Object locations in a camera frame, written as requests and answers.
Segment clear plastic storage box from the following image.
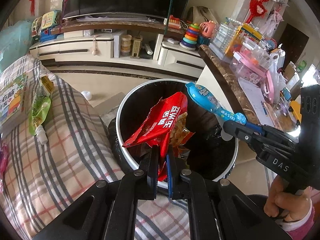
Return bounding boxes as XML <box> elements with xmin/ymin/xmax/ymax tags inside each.
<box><xmin>209</xmin><ymin>22</ymin><xmax>241</xmax><ymax>61</ymax></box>

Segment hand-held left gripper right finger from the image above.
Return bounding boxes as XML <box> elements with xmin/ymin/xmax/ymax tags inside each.
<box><xmin>166</xmin><ymin>152</ymin><xmax>288</xmax><ymax>240</ymax></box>

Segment white trash bin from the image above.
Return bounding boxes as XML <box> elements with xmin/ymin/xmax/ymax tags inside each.
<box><xmin>115</xmin><ymin>78</ymin><xmax>239</xmax><ymax>188</ymax></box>

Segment light blue dust cover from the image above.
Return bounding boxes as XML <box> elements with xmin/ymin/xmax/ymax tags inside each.
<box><xmin>0</xmin><ymin>20</ymin><xmax>33</xmax><ymax>66</ymax></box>

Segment pink ball toy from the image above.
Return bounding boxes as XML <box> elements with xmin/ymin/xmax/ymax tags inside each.
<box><xmin>200</xmin><ymin>20</ymin><xmax>218</xmax><ymax>38</ymax></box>

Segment light blue plastic wrapper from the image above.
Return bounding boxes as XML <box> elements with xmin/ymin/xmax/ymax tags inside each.
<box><xmin>185</xmin><ymin>82</ymin><xmax>248</xmax><ymax>125</ymax></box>

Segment green spout pouch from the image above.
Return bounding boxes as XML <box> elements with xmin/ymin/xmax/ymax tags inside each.
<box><xmin>28</xmin><ymin>76</ymin><xmax>54</xmax><ymax>145</ymax></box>

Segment white TV stand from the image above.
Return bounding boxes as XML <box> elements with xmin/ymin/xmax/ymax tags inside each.
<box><xmin>29</xmin><ymin>20</ymin><xmax>208</xmax><ymax>71</ymax></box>

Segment colourful toy phone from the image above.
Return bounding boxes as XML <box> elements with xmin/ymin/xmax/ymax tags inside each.
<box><xmin>39</xmin><ymin>10</ymin><xmax>62</xmax><ymax>43</ymax></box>

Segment person's right hand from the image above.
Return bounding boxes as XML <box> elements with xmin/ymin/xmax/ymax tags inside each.
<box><xmin>264</xmin><ymin>174</ymin><xmax>313</xmax><ymax>222</ymax></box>

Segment plaid blanket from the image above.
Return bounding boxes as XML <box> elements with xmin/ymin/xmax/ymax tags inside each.
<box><xmin>0</xmin><ymin>54</ymin><xmax>191</xmax><ymax>240</ymax></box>

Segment stacked yellow jars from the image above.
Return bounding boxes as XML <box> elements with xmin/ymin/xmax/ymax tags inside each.
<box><xmin>120</xmin><ymin>34</ymin><xmax>132</xmax><ymax>58</ymax></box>

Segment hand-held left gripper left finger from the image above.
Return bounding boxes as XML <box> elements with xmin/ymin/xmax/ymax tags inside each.
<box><xmin>32</xmin><ymin>146</ymin><xmax>160</xmax><ymax>240</ymax></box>

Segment round rattle toy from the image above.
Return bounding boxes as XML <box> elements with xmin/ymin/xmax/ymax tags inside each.
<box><xmin>31</xmin><ymin>17</ymin><xmax>43</xmax><ymax>40</ymax></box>

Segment red snack bag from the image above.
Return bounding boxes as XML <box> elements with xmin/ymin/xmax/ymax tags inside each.
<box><xmin>122</xmin><ymin>92</ymin><xmax>195</xmax><ymax>183</ymax></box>

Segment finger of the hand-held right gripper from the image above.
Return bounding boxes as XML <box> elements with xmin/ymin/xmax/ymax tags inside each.
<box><xmin>246</xmin><ymin>122</ymin><xmax>297</xmax><ymax>146</ymax></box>
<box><xmin>222</xmin><ymin>121</ymin><xmax>270</xmax><ymax>156</ymax></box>

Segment wooden tower toy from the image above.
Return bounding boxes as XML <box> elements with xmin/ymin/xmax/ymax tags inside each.
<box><xmin>131</xmin><ymin>35</ymin><xmax>143</xmax><ymax>59</ymax></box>

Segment marble counter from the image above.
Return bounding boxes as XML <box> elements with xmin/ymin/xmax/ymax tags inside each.
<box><xmin>198</xmin><ymin>44</ymin><xmax>301</xmax><ymax>133</ymax></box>

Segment children's picture book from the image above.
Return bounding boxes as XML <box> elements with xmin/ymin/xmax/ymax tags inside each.
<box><xmin>0</xmin><ymin>72</ymin><xmax>29</xmax><ymax>131</ymax></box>

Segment rainbow stacking ring toy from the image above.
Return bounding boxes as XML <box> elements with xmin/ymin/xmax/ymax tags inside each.
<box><xmin>179</xmin><ymin>23</ymin><xmax>201</xmax><ymax>52</ymax></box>

